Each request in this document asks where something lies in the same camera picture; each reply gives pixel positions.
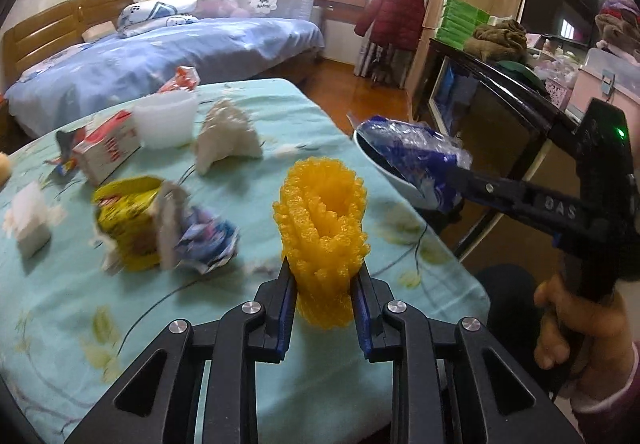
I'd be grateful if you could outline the large crumpled white tissue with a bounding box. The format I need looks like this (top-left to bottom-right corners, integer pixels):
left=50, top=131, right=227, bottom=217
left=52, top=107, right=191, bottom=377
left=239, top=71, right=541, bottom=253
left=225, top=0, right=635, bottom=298
left=194, top=99, right=264, bottom=175

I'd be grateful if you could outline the white plastic cup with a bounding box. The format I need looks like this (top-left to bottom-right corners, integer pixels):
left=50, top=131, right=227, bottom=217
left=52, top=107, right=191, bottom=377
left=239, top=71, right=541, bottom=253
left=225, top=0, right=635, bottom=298
left=132, top=91, right=198, bottom=150

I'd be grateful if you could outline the crumpled blue white wrapper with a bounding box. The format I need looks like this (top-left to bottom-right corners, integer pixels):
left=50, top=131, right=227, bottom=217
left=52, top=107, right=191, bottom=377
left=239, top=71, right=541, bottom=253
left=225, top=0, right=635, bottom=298
left=175, top=206, right=242, bottom=275

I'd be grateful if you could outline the blue floral duvet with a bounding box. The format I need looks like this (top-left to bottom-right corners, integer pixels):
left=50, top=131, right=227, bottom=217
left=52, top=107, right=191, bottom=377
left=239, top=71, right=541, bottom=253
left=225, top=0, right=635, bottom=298
left=4, top=16, right=326, bottom=137

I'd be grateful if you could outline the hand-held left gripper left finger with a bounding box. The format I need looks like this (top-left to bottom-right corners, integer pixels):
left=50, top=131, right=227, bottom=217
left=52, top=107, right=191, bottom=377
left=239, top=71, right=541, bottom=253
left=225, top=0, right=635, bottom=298
left=65, top=258, right=301, bottom=444

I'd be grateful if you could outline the yellow snack bag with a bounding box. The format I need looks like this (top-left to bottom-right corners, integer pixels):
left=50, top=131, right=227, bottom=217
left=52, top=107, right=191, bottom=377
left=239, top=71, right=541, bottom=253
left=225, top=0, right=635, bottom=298
left=92, top=175, right=168, bottom=273

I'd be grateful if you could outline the pink plush toy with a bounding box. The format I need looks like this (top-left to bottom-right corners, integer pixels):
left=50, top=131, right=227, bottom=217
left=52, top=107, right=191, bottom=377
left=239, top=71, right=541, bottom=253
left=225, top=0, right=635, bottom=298
left=197, top=0, right=251, bottom=19

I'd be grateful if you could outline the pink storage box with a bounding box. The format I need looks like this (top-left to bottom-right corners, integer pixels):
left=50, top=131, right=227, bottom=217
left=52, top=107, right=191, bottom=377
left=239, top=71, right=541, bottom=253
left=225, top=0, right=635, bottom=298
left=570, top=46, right=640, bottom=125

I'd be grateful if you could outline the crumpled grey paper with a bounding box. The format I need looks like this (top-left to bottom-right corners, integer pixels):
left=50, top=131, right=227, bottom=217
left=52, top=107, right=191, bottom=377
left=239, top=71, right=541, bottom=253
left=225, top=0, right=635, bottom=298
left=156, top=180, right=193, bottom=271

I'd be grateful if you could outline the small blue red wrapper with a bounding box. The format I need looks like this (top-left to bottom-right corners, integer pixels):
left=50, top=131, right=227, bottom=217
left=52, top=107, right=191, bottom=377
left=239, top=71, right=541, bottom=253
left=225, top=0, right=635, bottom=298
left=54, top=128, right=88, bottom=180

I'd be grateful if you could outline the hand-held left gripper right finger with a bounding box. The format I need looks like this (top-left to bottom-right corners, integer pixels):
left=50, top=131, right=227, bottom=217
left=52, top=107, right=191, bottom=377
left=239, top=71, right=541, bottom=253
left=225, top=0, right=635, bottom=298
left=350, top=260, right=585, bottom=444

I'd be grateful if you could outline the person's right forearm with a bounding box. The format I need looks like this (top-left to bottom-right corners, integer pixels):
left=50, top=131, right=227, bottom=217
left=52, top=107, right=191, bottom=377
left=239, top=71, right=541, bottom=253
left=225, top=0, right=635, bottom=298
left=570, top=344, right=640, bottom=444

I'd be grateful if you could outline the red and white carton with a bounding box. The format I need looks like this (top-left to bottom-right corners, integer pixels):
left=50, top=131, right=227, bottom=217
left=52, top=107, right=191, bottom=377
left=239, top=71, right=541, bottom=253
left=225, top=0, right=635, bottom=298
left=74, top=109, right=142, bottom=187

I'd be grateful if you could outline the cream pillow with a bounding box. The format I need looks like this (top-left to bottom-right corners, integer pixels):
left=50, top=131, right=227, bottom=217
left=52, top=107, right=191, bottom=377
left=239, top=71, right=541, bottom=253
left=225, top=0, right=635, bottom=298
left=82, top=21, right=118, bottom=43

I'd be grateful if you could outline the wooden window desk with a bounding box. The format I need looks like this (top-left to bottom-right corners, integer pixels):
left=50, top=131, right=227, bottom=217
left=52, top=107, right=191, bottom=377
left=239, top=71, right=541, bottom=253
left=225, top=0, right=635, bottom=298
left=314, top=0, right=373, bottom=60

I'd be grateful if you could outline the red and white wrapper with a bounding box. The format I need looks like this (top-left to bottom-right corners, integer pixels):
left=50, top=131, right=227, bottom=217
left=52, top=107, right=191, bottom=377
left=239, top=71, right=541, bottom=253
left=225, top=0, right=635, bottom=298
left=160, top=66, right=201, bottom=97

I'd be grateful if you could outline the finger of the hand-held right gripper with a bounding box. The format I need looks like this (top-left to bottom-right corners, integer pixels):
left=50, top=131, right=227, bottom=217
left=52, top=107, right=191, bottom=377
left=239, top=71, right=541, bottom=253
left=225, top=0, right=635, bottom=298
left=446, top=163, right=532, bottom=221

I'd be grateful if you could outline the blue plastic wrapper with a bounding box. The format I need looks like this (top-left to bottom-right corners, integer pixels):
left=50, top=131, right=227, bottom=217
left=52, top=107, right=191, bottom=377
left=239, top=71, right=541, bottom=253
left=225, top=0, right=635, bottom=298
left=357, top=119, right=473, bottom=214

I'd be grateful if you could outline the white round bin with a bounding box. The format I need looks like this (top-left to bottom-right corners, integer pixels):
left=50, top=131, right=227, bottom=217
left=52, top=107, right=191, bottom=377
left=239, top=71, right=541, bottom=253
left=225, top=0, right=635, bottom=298
left=351, top=126, right=453, bottom=212

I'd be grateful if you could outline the teal floral tablecloth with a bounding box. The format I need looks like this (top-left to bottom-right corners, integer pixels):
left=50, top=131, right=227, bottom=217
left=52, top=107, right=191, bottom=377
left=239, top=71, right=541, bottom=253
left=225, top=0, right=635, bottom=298
left=0, top=78, right=493, bottom=444

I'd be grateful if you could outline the folded white blue blanket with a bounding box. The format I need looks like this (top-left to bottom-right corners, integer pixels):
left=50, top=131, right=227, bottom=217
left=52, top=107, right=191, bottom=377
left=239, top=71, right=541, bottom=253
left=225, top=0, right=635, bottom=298
left=117, top=0, right=200, bottom=37

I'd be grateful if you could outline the yellow foam fruit net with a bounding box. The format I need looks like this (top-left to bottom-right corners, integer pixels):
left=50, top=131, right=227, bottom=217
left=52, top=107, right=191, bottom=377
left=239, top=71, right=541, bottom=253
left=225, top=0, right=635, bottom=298
left=272, top=156, right=372, bottom=331

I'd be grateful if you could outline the pile of clothes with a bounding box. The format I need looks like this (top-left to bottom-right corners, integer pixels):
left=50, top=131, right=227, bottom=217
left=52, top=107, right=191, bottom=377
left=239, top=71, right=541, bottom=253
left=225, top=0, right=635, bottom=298
left=595, top=0, right=640, bottom=55

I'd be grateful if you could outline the black television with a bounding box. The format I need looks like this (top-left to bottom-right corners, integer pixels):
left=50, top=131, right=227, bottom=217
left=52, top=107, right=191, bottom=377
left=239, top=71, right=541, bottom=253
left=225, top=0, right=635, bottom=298
left=520, top=0, right=600, bottom=45

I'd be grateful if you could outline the stack of green packets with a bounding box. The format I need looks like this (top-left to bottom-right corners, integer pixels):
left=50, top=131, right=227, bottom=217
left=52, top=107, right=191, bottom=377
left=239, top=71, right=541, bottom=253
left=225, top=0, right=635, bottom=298
left=437, top=0, right=493, bottom=50

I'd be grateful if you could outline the black glass cabinet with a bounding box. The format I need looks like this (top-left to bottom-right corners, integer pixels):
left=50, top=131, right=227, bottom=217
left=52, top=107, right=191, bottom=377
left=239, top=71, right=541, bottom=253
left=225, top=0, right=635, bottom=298
left=415, top=38, right=581, bottom=255

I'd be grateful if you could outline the person's right hand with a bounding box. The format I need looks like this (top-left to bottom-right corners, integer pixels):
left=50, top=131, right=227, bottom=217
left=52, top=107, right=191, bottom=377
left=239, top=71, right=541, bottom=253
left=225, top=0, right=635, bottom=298
left=533, top=271, right=639, bottom=406

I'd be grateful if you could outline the wooden headboard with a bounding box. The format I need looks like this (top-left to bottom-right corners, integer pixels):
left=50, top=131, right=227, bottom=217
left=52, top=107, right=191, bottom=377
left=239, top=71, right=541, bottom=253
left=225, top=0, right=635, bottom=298
left=0, top=0, right=146, bottom=85

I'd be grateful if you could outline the red jacket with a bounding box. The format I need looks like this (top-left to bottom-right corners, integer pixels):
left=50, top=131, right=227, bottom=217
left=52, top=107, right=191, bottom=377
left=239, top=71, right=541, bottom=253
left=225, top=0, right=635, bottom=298
left=354, top=0, right=427, bottom=52

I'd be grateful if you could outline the brown cloth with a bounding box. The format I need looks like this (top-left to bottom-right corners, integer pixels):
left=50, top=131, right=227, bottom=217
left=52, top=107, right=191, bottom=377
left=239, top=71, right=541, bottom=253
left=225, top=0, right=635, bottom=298
left=465, top=18, right=528, bottom=62

